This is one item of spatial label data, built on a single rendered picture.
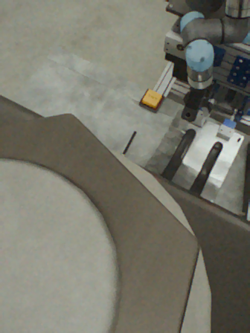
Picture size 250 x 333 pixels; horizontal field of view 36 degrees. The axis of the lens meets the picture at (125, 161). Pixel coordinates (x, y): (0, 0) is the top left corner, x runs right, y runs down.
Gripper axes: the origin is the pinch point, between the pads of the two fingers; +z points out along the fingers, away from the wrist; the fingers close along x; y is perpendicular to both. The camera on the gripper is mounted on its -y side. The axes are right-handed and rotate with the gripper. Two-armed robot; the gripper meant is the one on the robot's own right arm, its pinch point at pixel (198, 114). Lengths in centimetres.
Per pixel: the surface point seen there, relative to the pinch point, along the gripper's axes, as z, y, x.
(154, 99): 7.9, 2.4, 20.0
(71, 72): 6, 0, 58
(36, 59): 80, 31, 136
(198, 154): 4.7, -12.8, -6.0
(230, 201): 14.6, -21.1, -22.3
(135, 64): 93, 60, 75
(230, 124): 5.8, 3.2, -11.3
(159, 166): -0.8, -24.1, 3.3
